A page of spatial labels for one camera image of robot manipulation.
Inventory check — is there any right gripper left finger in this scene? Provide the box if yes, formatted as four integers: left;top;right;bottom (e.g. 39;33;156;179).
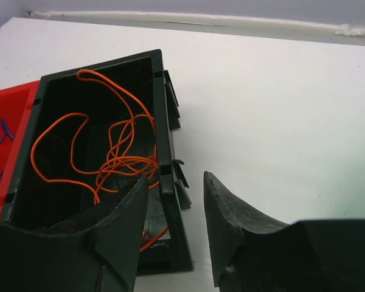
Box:
0;177;148;291

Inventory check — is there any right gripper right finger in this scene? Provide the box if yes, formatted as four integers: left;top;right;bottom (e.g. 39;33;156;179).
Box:
203;172;365;291

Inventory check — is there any black plastic bin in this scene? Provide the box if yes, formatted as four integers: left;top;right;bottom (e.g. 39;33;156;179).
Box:
0;49;193;276

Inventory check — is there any red plastic bin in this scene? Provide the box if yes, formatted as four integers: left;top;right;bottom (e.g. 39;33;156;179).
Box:
0;81;40;216

